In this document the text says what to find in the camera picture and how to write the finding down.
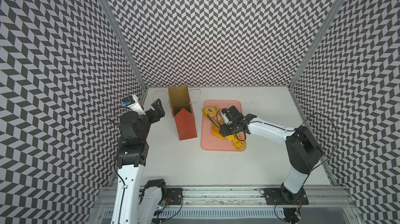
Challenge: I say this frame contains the yellow metal tongs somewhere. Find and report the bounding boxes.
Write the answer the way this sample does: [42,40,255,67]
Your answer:
[202,107,224,127]

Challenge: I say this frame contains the red paper bag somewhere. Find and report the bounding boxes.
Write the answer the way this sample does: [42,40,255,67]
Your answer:
[153,84,201,141]

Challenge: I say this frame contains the sugared ring donut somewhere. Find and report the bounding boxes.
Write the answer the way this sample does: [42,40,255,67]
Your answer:
[205,106,219,118]

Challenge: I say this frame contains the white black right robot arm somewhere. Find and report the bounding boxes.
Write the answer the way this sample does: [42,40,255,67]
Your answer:
[217,106,323,204]

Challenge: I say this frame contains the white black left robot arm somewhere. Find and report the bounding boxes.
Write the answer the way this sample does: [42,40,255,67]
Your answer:
[111,95,167,224]

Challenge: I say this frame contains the twisted braided bread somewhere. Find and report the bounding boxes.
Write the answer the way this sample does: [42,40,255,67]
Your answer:
[225,133,246,151]

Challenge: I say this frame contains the orange glazed pastry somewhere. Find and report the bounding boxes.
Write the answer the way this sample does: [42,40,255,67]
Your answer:
[211,124,226,139]

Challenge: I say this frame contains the pink plastic tray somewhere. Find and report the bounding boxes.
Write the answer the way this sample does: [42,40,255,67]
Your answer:
[201,100,245,152]

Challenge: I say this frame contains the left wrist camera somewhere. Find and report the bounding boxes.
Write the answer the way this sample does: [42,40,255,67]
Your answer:
[122,94,145,115]

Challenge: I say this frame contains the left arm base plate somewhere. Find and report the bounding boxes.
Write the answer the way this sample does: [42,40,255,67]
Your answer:
[140,188,184,206]

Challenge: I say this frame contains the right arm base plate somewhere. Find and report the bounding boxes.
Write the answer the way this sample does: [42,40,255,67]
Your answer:
[261,187,309,205]

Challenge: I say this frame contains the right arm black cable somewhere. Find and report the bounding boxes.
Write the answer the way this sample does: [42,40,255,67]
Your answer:
[299,112,339,175]

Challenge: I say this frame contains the aluminium front rail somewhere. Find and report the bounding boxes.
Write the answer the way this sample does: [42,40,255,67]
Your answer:
[87,185,363,224]

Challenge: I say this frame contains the aluminium corner post left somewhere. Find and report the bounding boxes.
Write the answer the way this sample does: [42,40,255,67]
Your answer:
[98,0,148,90]

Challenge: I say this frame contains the aluminium corner post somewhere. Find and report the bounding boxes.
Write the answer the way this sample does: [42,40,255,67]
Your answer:
[98,0,148,90]
[288,0,346,91]

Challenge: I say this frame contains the aluminium corner post right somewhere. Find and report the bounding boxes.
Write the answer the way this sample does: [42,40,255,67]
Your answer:
[288,0,346,91]

